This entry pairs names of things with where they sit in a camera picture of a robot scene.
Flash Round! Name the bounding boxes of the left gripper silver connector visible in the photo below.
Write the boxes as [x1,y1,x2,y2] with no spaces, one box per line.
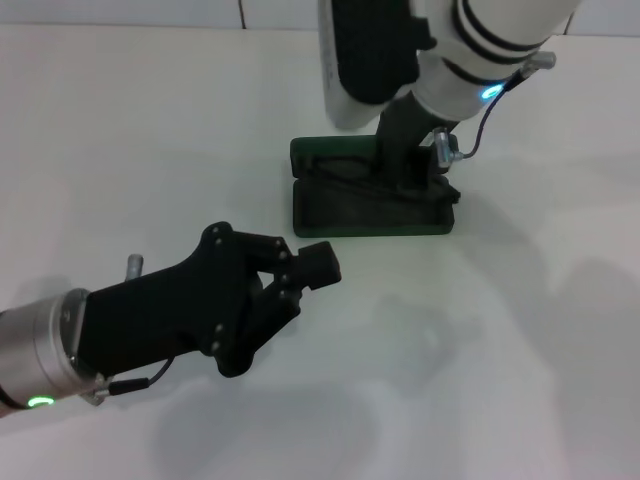
[124,253,146,282]

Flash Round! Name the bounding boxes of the black glasses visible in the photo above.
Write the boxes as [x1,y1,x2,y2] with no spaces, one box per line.
[310,153,451,201]

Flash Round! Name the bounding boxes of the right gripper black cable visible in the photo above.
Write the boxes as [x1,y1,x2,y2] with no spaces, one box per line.
[457,51,557,160]

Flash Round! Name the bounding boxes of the green glasses case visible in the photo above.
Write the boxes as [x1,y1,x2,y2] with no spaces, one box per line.
[288,133,455,239]

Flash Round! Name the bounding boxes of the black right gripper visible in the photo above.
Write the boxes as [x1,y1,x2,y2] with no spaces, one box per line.
[373,94,462,205]

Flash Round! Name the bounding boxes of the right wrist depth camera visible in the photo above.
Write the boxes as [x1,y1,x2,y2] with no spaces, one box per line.
[318,0,434,132]

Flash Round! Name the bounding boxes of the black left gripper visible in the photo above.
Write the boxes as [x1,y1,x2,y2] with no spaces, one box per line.
[74,221,266,380]

